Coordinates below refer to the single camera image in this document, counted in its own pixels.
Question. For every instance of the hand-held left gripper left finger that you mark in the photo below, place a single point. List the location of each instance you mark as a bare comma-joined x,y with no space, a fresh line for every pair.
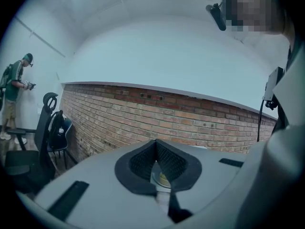
122,173

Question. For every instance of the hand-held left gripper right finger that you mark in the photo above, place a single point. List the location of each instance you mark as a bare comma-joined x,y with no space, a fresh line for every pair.
188,173

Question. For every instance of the blue chair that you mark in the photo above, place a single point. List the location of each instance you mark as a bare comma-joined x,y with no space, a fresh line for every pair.
68,132

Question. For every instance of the black backpack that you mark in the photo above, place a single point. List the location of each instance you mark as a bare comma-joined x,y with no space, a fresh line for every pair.
56,130

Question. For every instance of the black office chair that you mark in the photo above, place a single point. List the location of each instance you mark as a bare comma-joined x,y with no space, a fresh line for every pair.
41,137

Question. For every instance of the black low table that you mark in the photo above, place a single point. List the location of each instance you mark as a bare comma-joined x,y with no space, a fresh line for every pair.
20,131

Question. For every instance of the grey chest-mounted box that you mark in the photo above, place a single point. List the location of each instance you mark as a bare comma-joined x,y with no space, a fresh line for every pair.
271,85

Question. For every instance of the person's head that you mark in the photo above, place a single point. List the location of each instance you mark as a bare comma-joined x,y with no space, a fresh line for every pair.
252,6

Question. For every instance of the white wall conduit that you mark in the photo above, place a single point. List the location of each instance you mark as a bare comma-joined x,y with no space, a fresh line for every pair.
40,38

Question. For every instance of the black head-mounted camera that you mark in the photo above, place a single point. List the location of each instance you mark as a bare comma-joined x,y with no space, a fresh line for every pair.
218,17

